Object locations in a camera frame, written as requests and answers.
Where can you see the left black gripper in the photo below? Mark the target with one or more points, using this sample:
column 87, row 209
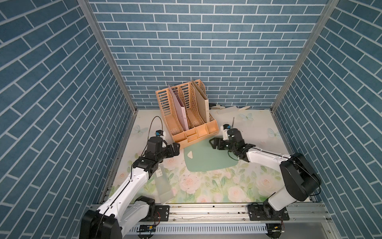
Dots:
column 175, row 149

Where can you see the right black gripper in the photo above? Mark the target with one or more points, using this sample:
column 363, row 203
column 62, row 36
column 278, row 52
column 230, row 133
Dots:
column 219, row 141

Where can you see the green cutting board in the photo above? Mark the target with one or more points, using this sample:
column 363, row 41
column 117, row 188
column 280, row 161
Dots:
column 201, row 157

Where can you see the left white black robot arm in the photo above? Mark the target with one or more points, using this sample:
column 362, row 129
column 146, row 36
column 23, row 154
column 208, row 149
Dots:
column 123, row 210

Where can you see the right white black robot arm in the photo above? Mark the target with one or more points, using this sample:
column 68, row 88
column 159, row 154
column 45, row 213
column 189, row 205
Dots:
column 300, row 179

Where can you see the peach plastic file organizer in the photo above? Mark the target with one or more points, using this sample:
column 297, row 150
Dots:
column 198, row 129

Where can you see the pink folder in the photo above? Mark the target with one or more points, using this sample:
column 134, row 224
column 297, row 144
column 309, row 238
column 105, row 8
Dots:
column 180, row 108

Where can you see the beige folder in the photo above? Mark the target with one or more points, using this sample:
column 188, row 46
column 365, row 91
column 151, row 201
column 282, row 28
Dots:
column 202, row 102

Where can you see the floral table mat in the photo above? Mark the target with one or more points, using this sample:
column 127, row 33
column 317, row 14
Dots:
column 201, row 174

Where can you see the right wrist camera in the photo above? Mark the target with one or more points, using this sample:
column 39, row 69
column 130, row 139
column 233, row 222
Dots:
column 224, row 130

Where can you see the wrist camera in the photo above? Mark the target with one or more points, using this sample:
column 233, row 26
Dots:
column 224, row 130
column 160, row 133

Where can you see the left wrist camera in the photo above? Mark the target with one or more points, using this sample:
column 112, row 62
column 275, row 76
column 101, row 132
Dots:
column 160, row 133

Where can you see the aluminium front rail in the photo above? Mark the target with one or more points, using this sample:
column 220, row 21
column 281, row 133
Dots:
column 303, row 212

